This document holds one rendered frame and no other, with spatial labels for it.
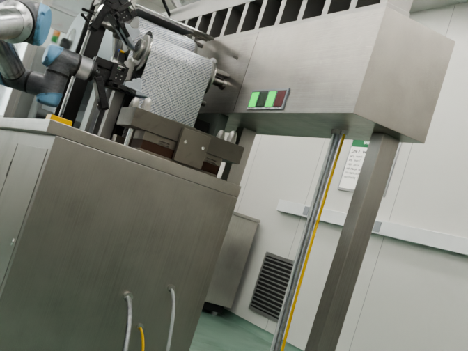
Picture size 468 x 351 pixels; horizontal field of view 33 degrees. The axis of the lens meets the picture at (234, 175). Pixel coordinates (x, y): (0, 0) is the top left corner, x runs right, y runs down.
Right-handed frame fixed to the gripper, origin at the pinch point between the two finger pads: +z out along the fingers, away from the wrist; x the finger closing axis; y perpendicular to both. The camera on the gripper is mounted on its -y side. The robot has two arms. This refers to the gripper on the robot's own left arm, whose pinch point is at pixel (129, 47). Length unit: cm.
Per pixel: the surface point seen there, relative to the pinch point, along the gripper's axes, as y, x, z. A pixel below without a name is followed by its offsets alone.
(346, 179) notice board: 184, 260, 197
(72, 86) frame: -19.0, 25.5, 3.8
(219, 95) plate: 20.5, -0.7, 30.9
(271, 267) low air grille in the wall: 118, 330, 251
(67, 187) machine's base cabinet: -49, -34, 23
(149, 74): -1.3, -8.4, 10.2
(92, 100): -5, 67, 18
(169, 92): 1.8, -8.4, 19.1
